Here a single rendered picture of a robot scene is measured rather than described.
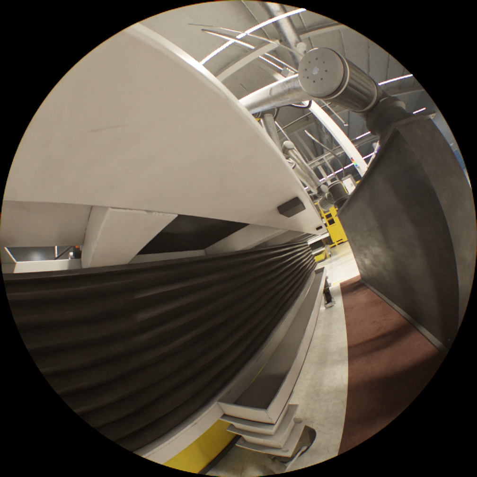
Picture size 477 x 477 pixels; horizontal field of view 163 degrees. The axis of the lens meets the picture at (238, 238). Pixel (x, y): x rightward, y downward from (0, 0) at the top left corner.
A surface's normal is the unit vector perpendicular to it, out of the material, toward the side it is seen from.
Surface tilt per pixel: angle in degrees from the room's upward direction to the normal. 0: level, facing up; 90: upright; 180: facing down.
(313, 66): 90
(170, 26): 176
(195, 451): 90
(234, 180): 180
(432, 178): 90
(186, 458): 90
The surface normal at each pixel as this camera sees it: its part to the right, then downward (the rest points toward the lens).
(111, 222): 0.35, 0.92
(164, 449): 0.78, -0.40
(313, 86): -0.91, 0.36
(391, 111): -0.77, 0.16
